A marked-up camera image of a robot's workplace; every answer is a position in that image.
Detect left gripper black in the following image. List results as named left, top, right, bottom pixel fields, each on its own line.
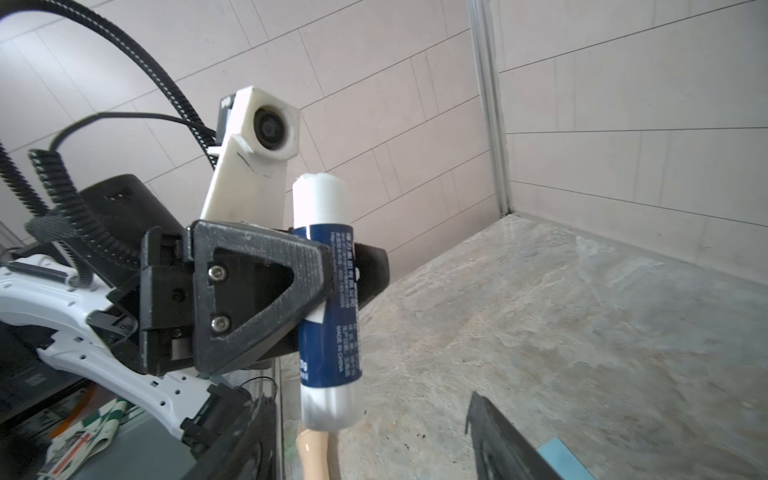
left=111, top=220, right=334, bottom=376

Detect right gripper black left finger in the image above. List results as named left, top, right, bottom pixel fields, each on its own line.
left=190, top=396, right=278, bottom=479

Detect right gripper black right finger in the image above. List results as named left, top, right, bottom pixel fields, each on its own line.
left=465, top=391, right=561, bottom=480

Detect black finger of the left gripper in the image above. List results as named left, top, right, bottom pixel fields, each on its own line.
left=354, top=243, right=390, bottom=309

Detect teal paper envelope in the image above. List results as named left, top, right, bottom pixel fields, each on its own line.
left=537, top=438, right=594, bottom=480

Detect blue white glue stick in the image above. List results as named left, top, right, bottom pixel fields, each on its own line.
left=292, top=173, right=364, bottom=432

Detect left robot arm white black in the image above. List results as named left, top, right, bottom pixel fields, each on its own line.
left=1, top=1, right=390, bottom=456

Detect beige plastic toy microphone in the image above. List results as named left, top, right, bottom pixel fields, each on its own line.
left=296, top=427, right=331, bottom=480

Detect printed paper scraps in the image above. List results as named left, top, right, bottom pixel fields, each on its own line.
left=36, top=398, right=143, bottom=480

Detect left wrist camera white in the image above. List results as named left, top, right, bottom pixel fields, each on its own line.
left=200, top=86, right=300, bottom=229

